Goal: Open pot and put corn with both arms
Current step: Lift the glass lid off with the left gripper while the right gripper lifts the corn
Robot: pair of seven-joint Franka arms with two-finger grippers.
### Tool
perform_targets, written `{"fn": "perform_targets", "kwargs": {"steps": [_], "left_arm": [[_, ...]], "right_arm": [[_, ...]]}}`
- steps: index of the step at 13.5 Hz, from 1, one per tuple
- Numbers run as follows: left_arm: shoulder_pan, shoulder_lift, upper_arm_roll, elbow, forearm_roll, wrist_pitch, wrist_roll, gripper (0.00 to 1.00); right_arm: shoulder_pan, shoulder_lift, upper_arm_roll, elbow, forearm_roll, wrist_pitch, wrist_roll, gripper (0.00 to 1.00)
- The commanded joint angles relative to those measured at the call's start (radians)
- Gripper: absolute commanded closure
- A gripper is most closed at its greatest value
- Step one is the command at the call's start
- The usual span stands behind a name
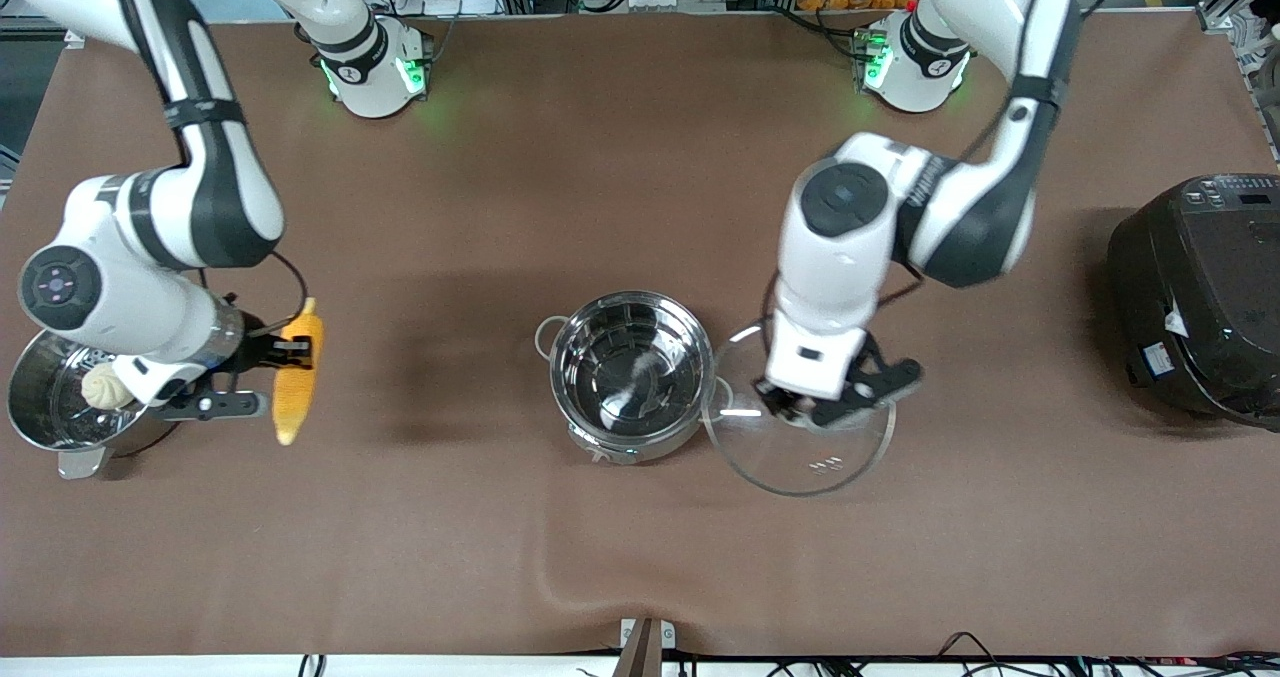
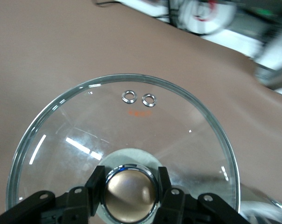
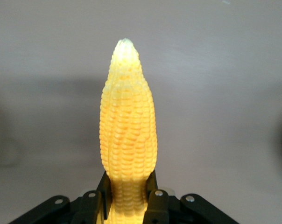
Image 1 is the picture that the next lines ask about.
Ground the yellow corn cob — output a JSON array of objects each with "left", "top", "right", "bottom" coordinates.
[{"left": 271, "top": 298, "right": 326, "bottom": 447}]

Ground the glass pot lid with knob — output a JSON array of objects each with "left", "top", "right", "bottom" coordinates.
[{"left": 699, "top": 321, "right": 897, "bottom": 499}]

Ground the steel cooking pot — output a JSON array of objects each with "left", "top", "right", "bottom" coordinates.
[{"left": 536, "top": 291, "right": 738, "bottom": 466}]

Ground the white steamed bun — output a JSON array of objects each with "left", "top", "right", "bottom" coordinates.
[{"left": 80, "top": 364, "right": 137, "bottom": 411}]

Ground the brown table mat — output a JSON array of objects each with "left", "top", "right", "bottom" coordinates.
[{"left": 0, "top": 12, "right": 1280, "bottom": 658}]

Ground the black rice cooker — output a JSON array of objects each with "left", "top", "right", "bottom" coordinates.
[{"left": 1107, "top": 173, "right": 1280, "bottom": 431}]

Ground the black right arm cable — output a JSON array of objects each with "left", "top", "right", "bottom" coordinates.
[{"left": 245, "top": 249, "right": 309, "bottom": 338}]

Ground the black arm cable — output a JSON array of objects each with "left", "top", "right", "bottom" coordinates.
[
  {"left": 245, "top": 249, "right": 309, "bottom": 338},
  {"left": 874, "top": 255, "right": 927, "bottom": 311}
]

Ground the steel steamer pot with handles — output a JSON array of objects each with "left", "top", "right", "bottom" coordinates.
[{"left": 7, "top": 329, "right": 183, "bottom": 481}]

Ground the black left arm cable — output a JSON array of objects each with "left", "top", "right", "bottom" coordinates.
[{"left": 874, "top": 255, "right": 927, "bottom": 311}]

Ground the grey metal table bracket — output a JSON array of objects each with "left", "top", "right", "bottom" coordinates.
[{"left": 612, "top": 617, "right": 678, "bottom": 677}]

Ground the black cables bundle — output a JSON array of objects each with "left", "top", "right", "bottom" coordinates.
[{"left": 760, "top": 631, "right": 1280, "bottom": 677}]

